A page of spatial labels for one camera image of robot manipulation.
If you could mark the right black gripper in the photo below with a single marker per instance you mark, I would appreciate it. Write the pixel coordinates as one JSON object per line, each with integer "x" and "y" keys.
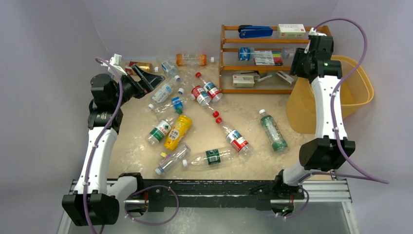
{"x": 298, "y": 60}

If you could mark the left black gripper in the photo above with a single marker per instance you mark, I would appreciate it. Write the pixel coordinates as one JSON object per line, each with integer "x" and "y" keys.
{"x": 150, "y": 82}

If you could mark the crushed blue label bottle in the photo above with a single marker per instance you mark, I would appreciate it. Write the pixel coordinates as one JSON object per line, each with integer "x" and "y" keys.
{"x": 173, "y": 104}

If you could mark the green label bottle green cap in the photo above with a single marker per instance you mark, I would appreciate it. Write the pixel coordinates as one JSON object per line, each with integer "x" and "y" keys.
{"x": 164, "y": 126}

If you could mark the red label bottle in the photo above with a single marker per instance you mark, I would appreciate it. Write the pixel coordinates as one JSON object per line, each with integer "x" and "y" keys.
{"x": 214, "y": 93}
{"x": 198, "y": 93}
{"x": 235, "y": 138}

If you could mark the yellow plastic bin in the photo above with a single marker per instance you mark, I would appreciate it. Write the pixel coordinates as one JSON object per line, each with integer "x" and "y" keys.
{"x": 356, "y": 91}

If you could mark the green tea bottle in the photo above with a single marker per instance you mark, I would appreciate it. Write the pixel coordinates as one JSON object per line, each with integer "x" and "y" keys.
{"x": 275, "y": 137}

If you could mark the red label bottle front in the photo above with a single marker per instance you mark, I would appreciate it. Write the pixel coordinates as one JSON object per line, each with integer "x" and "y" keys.
{"x": 235, "y": 138}

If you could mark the clear bottle dark green label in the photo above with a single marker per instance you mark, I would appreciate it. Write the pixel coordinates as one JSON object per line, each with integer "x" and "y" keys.
{"x": 211, "y": 158}

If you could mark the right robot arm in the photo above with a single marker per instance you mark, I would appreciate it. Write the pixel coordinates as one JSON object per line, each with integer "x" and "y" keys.
{"x": 324, "y": 152}

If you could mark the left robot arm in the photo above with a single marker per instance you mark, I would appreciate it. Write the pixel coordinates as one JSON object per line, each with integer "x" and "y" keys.
{"x": 93, "y": 201}

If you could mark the white label bottle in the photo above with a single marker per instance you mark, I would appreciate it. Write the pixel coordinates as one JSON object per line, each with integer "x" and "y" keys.
{"x": 166, "y": 89}

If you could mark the brown tea bottle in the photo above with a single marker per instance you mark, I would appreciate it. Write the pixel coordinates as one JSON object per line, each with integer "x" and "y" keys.
{"x": 147, "y": 67}

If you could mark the small clear jar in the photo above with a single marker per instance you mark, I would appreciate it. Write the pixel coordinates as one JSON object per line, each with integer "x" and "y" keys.
{"x": 288, "y": 53}

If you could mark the coloured marker pack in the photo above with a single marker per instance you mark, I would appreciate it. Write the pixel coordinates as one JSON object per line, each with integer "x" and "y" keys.
{"x": 268, "y": 58}

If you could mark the orange label bottle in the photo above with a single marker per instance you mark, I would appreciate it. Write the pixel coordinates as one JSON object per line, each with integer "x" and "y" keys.
{"x": 193, "y": 59}

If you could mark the white green box top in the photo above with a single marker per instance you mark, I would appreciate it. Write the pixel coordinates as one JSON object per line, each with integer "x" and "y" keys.
{"x": 291, "y": 30}

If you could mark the yellow juice bottle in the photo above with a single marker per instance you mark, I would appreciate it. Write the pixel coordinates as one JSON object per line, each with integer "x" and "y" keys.
{"x": 178, "y": 131}

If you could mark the blue tape roll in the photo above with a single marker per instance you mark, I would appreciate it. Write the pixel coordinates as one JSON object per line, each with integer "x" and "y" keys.
{"x": 246, "y": 53}

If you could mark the white box lower shelf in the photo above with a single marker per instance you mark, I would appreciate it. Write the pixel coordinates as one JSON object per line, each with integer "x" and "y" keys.
{"x": 242, "y": 80}

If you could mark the blue stapler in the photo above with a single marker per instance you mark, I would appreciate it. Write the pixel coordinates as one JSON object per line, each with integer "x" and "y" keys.
{"x": 254, "y": 31}

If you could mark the wooden shelf rack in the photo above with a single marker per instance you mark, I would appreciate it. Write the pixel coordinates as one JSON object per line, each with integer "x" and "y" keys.
{"x": 266, "y": 80}

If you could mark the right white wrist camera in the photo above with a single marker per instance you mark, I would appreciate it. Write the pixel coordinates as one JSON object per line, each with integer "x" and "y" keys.
{"x": 314, "y": 32}

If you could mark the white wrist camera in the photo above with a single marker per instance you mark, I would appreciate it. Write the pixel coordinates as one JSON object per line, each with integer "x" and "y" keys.
{"x": 314, "y": 32}
{"x": 115, "y": 61}

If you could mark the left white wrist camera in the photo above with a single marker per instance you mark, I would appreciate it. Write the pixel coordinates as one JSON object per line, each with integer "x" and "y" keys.
{"x": 115, "y": 61}

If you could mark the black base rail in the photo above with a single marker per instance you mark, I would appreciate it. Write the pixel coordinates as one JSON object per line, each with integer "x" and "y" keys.
{"x": 154, "y": 195}

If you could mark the aluminium frame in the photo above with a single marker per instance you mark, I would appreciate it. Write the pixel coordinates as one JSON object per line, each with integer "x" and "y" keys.
{"x": 328, "y": 191}

